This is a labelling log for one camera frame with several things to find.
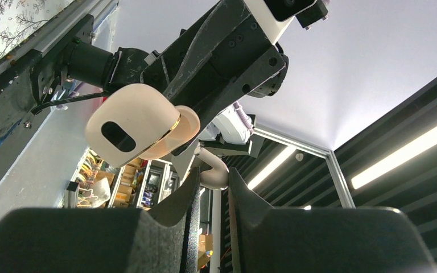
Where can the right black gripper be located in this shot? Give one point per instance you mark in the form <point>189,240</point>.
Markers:
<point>221,58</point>

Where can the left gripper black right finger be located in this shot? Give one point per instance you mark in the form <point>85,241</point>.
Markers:
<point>289,239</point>

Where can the floral table mat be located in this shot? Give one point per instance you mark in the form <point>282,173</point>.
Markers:
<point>21,18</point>

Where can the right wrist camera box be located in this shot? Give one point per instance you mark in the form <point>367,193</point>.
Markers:
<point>290,11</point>

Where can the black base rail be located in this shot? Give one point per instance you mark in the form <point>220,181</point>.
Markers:
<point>26,83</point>

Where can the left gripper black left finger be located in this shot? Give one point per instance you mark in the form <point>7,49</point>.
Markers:
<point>161,239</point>

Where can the pink earbud charging case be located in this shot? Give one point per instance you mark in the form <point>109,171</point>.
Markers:
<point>138,121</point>

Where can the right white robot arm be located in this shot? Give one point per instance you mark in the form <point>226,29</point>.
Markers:
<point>112,71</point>

